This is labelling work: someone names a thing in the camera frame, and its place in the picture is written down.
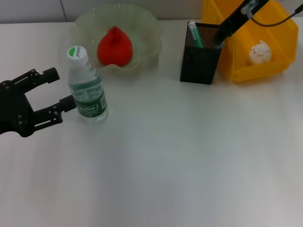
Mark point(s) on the clear green-label water bottle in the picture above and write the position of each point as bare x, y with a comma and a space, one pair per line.
90, 94

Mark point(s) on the white paper ball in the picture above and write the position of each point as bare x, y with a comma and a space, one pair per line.
260, 53

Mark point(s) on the black mesh pen holder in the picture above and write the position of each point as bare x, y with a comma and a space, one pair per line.
198, 66

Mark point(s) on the pale green glass fruit bowl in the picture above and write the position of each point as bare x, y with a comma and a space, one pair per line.
146, 40

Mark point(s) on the red-orange fruit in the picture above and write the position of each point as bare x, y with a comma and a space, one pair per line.
114, 48

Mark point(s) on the yellow plastic bin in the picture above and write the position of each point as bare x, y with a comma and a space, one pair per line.
260, 71

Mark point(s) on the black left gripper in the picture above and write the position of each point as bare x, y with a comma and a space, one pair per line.
14, 113

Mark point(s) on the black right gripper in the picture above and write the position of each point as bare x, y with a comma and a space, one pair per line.
246, 11

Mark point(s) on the mint green pen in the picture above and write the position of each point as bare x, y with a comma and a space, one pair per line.
196, 35

